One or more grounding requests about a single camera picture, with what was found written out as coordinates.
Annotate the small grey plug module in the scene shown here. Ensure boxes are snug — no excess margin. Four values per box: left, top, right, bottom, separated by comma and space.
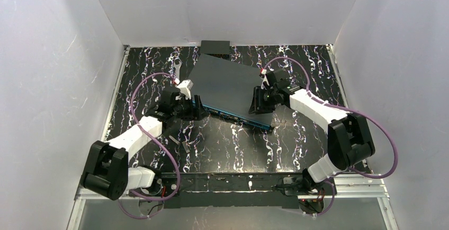
169, 136, 181, 146

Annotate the large dark network switch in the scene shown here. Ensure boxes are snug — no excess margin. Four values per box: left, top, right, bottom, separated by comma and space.
187, 55, 274, 132

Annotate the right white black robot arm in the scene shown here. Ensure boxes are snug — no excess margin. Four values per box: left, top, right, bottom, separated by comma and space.
248, 86, 375, 185

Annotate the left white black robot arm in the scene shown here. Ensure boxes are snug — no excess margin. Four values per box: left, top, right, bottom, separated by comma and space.
80, 85, 208, 200

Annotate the silver open-end wrench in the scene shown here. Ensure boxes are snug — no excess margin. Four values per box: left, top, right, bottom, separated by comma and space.
174, 60, 182, 81

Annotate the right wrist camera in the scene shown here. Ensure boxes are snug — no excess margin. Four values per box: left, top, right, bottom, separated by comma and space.
262, 69, 291, 89

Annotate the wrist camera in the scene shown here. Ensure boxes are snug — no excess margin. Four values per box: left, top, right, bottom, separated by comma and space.
262, 69, 291, 89
176, 79, 193, 100

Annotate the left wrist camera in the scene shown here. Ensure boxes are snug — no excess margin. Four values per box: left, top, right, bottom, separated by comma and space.
176, 79, 193, 100

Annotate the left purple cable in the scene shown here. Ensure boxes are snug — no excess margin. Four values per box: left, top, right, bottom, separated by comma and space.
117, 73, 182, 219

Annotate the small black switch box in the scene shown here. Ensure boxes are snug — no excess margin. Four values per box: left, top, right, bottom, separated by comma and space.
200, 40, 230, 60

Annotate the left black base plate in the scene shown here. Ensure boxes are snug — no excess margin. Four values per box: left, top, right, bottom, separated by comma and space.
126, 171, 180, 201

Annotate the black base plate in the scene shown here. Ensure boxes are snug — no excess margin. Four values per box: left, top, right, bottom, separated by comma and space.
126, 171, 180, 201
271, 173, 337, 196

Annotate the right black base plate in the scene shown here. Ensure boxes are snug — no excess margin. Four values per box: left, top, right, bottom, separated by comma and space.
271, 173, 337, 196

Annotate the aluminium front rail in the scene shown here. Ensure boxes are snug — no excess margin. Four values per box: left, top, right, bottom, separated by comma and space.
74, 174, 390, 200

